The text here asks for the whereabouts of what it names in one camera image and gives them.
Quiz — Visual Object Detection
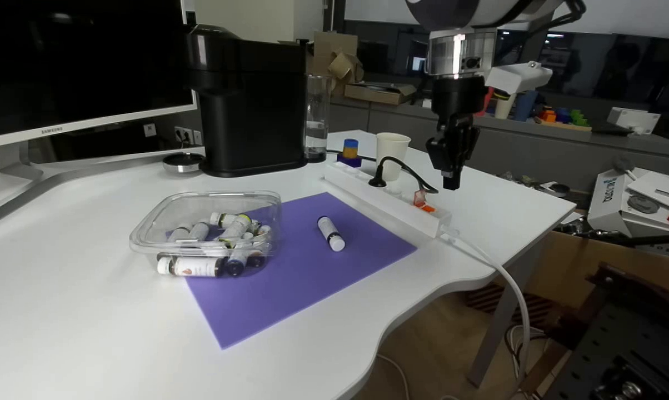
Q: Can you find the flat cardboard box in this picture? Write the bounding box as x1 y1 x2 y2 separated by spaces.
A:
344 82 418 106

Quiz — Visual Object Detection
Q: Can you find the black coffee machine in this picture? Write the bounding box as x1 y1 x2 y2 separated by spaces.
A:
185 24 311 178

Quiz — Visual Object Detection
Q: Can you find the grey low cabinet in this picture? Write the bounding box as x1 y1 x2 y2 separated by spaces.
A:
328 97 669 192

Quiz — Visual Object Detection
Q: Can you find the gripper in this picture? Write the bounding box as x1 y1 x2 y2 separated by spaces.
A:
426 76 488 191

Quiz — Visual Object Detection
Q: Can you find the blue container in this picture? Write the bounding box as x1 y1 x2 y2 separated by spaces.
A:
515 90 539 122

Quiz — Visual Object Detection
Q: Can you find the heap of coloured toy blocks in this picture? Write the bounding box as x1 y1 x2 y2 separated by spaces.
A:
534 106 592 132

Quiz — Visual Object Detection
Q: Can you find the small white-capped bottle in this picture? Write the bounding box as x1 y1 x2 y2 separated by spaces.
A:
317 216 347 253

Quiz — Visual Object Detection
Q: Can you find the white power strip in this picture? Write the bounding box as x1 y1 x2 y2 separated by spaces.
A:
323 158 452 239

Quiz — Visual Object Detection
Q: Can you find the white paper cup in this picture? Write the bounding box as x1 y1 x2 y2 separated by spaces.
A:
376 132 412 182

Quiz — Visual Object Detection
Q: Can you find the black perforated table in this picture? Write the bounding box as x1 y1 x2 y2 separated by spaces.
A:
543 261 669 400

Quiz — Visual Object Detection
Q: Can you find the computer monitor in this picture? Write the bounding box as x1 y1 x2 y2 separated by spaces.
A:
0 0 205 234

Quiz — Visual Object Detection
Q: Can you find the black plug with cable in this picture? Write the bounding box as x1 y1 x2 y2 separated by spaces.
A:
368 156 440 194

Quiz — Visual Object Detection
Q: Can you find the purple mat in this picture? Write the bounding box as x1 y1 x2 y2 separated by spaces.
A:
184 192 418 350

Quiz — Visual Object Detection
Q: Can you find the stack of white boxes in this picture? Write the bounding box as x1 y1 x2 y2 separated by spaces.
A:
587 166 669 241

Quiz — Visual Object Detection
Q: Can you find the clear water container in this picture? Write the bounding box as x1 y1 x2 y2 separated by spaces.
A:
305 74 333 163

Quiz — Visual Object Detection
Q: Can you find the heap of small bottles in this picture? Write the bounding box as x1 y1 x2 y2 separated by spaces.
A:
156 211 273 278

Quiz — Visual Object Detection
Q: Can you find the window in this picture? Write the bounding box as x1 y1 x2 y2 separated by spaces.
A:
343 19 669 143

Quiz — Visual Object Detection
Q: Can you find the white box device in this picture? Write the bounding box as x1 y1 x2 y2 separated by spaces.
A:
606 107 661 136

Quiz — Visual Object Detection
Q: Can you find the clear plastic container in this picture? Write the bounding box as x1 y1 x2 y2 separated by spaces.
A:
128 190 283 278

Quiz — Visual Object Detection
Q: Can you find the stack of cardboard boxes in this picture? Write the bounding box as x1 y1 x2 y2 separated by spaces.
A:
306 31 365 96

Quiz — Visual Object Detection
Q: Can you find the white cable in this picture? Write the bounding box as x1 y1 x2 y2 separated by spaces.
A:
440 224 531 385

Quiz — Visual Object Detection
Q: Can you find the white double wall socket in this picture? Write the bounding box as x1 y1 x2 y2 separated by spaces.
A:
174 126 203 148

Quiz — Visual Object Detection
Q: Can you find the large cardboard box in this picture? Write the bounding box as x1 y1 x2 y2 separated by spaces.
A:
526 224 669 313

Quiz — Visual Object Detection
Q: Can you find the blue yellow purple block stack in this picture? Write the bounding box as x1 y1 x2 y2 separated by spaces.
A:
337 138 363 169

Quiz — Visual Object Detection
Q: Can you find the round black silver disc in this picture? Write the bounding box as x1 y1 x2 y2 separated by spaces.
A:
163 152 205 174

